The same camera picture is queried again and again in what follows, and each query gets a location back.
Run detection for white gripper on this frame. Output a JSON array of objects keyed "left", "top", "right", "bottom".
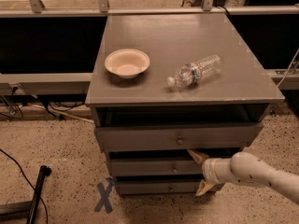
[{"left": 188, "top": 149, "right": 231, "bottom": 197}]

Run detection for grey drawer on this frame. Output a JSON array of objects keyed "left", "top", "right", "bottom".
[
  {"left": 95, "top": 122, "right": 263, "bottom": 152},
  {"left": 107, "top": 157, "right": 202, "bottom": 176},
  {"left": 115, "top": 179, "right": 200, "bottom": 195}
]

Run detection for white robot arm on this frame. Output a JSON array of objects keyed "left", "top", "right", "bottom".
[{"left": 188, "top": 149, "right": 299, "bottom": 204}]

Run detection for grey bottom drawer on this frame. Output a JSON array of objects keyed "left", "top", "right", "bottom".
[{"left": 115, "top": 179, "right": 200, "bottom": 195}]

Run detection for grey wooden drawer cabinet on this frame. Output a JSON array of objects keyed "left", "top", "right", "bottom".
[{"left": 86, "top": 14, "right": 284, "bottom": 186}]

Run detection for grey top drawer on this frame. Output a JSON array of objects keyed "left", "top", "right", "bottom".
[{"left": 95, "top": 122, "right": 263, "bottom": 152}]

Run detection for clear plastic water bottle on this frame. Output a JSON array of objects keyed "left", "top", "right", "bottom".
[{"left": 167, "top": 55, "right": 224, "bottom": 88}]

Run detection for blue tape cross mark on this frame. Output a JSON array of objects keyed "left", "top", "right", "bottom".
[{"left": 94, "top": 177, "right": 115, "bottom": 214}]

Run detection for white paper bowl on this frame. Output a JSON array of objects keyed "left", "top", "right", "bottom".
[{"left": 105, "top": 49, "right": 150, "bottom": 78}]

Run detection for black metal stand leg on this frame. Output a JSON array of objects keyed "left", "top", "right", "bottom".
[{"left": 0, "top": 165, "right": 51, "bottom": 224}]

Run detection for metal railing frame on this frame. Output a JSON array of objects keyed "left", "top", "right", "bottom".
[{"left": 0, "top": 0, "right": 298, "bottom": 96}]

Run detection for white cable at right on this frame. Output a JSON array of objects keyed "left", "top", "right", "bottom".
[{"left": 276, "top": 49, "right": 299, "bottom": 89}]

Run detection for cables under rail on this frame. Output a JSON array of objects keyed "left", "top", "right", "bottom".
[{"left": 0, "top": 85, "right": 95, "bottom": 125}]

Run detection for black floor cable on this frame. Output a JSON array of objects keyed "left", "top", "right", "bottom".
[{"left": 0, "top": 147, "right": 50, "bottom": 224}]

